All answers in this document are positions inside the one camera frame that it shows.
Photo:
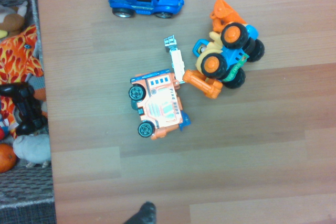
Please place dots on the orange and blue toy tractor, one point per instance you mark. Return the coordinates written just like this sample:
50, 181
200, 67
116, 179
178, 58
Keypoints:
231, 56

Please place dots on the black game controller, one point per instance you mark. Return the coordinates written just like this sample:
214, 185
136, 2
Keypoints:
26, 103

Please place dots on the orange flame pattern plush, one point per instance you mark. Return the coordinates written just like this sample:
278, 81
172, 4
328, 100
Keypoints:
15, 58

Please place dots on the orange ball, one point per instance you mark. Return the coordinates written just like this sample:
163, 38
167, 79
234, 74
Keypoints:
6, 158

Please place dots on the grey plush toy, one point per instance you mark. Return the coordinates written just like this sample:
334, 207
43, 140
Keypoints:
31, 148

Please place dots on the grey woven basket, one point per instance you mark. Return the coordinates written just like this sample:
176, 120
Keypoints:
26, 187

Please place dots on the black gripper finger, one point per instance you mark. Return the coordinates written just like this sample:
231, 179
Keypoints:
143, 214

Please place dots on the brown plush dog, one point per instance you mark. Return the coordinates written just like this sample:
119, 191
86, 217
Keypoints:
10, 20

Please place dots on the Captain America plush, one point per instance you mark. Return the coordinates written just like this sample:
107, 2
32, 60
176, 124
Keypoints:
2, 129

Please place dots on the orange toy fire truck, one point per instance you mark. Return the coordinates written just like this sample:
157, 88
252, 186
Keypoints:
160, 103

